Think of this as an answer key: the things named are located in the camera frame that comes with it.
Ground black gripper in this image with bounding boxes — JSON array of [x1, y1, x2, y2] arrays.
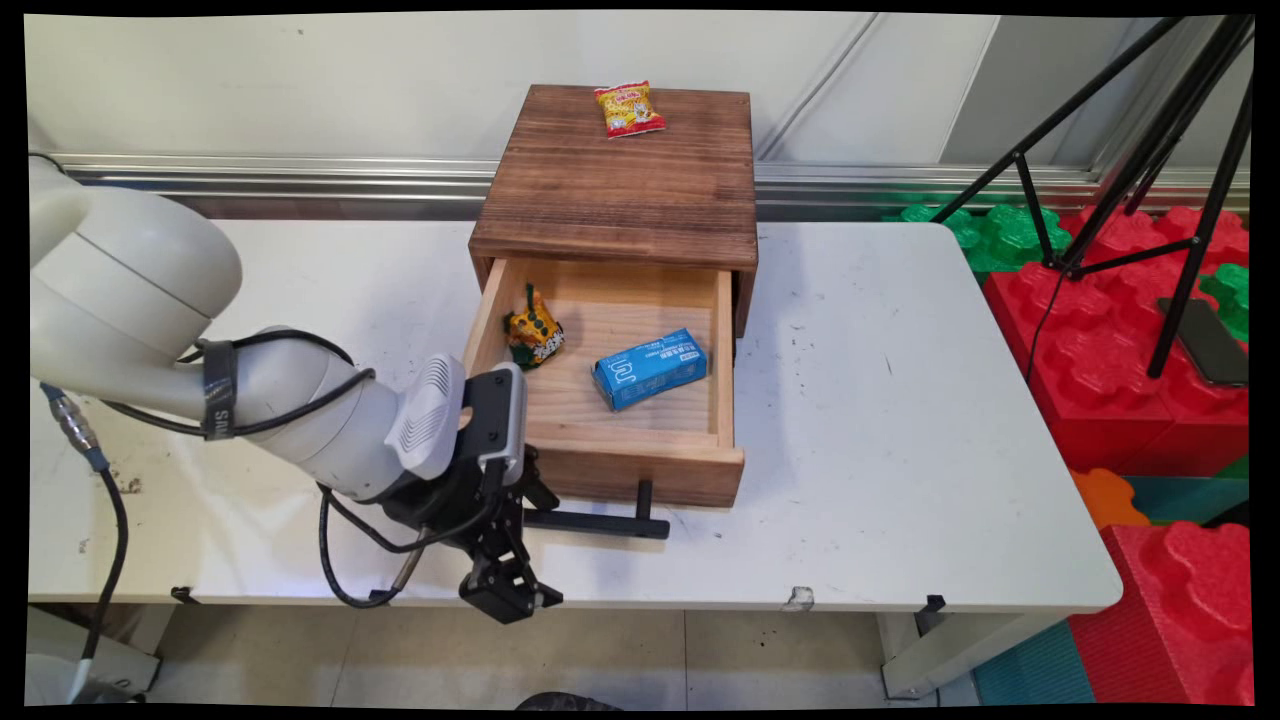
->
[[384, 450, 564, 625]]

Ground wooden drawer with black handle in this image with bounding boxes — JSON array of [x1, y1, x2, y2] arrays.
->
[[462, 256, 747, 542]]

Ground green yellow toy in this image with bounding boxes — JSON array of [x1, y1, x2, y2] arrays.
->
[[503, 283, 566, 370]]

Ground blue carton box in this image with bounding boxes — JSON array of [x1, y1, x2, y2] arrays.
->
[[592, 328, 709, 412]]

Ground white table leg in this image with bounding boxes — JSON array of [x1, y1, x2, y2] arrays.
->
[[880, 610, 1066, 699], [28, 605, 181, 693]]

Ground red yellow snack packet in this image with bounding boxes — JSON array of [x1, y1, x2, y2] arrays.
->
[[593, 80, 667, 139]]

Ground green foam block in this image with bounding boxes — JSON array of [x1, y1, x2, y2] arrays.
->
[[1198, 262, 1251, 343], [880, 203, 1073, 273]]

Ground orange foam piece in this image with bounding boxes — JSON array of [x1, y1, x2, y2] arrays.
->
[[1070, 468, 1151, 531]]

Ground large red foam block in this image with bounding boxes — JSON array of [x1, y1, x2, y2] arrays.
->
[[982, 205, 1251, 477]]

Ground teal foam mat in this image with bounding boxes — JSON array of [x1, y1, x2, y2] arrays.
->
[[1125, 475, 1251, 526]]

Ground black smartphone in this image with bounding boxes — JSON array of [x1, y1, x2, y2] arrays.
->
[[1157, 296, 1249, 389]]

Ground black tripod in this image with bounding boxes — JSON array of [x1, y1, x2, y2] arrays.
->
[[930, 15, 1256, 381]]

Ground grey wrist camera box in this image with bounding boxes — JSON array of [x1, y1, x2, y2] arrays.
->
[[462, 362, 529, 473]]

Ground black velcro strap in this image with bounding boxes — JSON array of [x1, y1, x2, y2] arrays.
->
[[200, 340, 240, 442]]

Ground thick black cable with connector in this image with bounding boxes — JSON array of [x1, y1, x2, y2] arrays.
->
[[40, 380, 131, 703]]

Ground aluminium wall rail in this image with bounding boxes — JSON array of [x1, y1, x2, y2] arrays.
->
[[40, 152, 1251, 219]]

